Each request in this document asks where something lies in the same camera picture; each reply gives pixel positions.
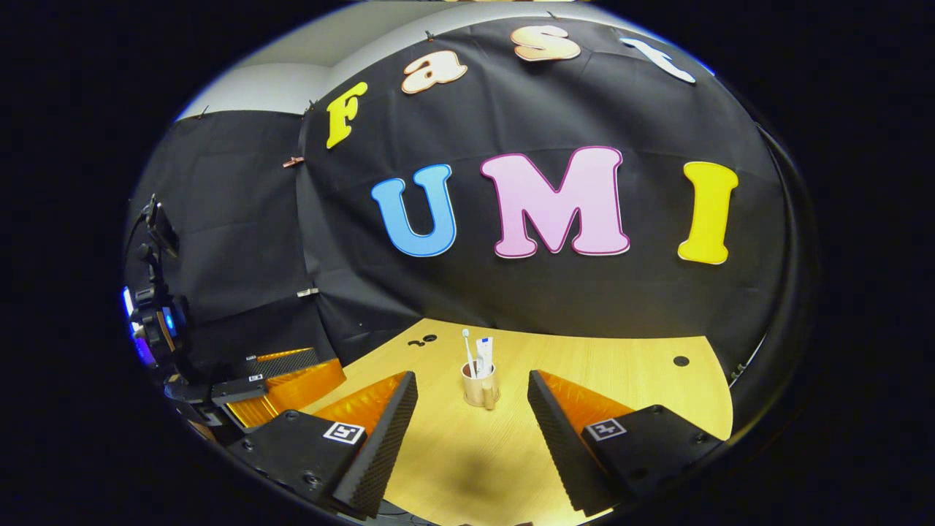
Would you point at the copper clip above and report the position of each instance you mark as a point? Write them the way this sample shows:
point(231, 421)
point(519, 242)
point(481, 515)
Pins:
point(293, 161)

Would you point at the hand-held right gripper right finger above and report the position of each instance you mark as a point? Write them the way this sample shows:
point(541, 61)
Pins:
point(559, 438)

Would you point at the pale green toothbrush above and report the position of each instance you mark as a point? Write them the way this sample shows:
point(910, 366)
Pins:
point(469, 354)

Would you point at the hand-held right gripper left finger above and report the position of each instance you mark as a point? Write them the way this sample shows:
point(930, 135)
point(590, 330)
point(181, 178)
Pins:
point(383, 446)

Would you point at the wooden desktop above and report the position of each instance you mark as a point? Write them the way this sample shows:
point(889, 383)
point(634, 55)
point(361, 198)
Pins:
point(453, 446)

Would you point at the beige cup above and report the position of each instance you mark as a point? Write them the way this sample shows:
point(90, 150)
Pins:
point(476, 391)

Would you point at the black backdrop cloth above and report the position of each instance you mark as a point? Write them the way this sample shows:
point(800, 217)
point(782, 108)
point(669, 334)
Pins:
point(584, 292)

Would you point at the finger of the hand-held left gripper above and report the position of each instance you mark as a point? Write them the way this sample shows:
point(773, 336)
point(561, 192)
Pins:
point(292, 391)
point(285, 363)

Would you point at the white toothpaste tube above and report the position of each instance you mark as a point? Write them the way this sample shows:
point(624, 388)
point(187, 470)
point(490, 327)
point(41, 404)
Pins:
point(484, 354)

